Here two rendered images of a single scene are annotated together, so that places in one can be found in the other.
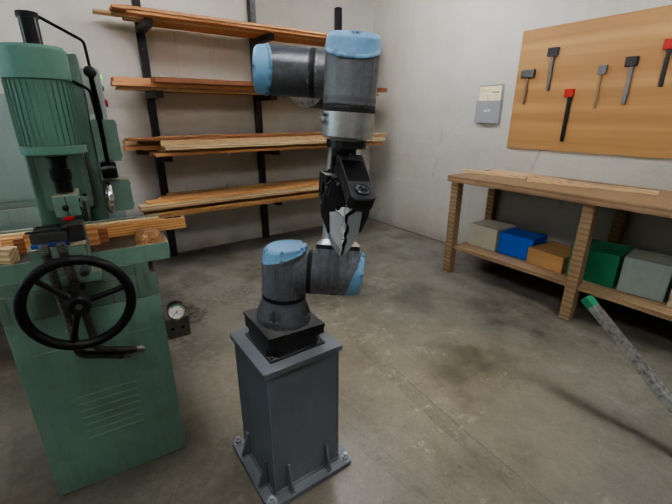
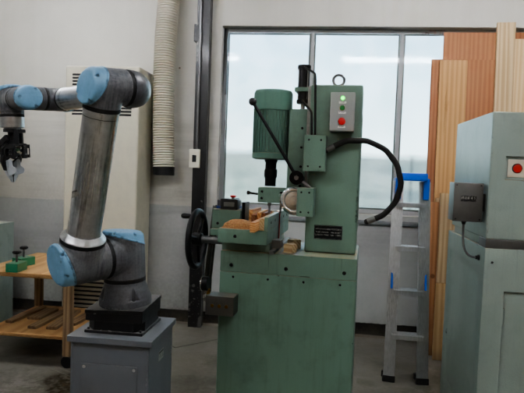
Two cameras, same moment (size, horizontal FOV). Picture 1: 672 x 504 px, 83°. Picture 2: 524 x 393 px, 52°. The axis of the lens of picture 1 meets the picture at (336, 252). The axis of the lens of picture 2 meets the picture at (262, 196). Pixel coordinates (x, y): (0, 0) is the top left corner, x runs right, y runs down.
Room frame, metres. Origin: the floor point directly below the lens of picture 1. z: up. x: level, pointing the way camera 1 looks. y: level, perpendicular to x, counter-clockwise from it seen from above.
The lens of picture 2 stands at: (2.87, -0.96, 1.15)
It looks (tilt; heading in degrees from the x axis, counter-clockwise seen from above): 3 degrees down; 132
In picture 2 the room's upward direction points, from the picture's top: 2 degrees clockwise
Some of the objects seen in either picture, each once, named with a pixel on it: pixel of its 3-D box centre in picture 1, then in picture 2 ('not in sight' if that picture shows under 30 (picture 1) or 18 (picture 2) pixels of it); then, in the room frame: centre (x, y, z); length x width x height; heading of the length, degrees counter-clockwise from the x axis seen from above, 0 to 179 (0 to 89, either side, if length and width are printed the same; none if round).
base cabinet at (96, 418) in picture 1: (107, 356); (289, 343); (1.37, 0.97, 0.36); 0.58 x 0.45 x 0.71; 31
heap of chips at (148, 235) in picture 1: (148, 233); (238, 223); (1.30, 0.67, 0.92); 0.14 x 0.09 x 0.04; 31
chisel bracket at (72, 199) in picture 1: (69, 204); (274, 196); (1.28, 0.91, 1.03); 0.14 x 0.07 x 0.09; 31
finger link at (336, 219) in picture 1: (332, 229); (19, 170); (0.70, 0.01, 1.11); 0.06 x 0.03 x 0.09; 15
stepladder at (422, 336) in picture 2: not in sight; (408, 274); (1.49, 1.87, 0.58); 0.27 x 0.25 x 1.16; 123
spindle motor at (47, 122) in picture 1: (43, 103); (272, 125); (1.26, 0.90, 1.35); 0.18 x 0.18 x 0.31
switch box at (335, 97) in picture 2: (93, 92); (342, 112); (1.61, 0.95, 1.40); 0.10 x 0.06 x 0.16; 31
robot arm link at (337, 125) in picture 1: (346, 126); (12, 123); (0.70, -0.02, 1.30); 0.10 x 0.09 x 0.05; 105
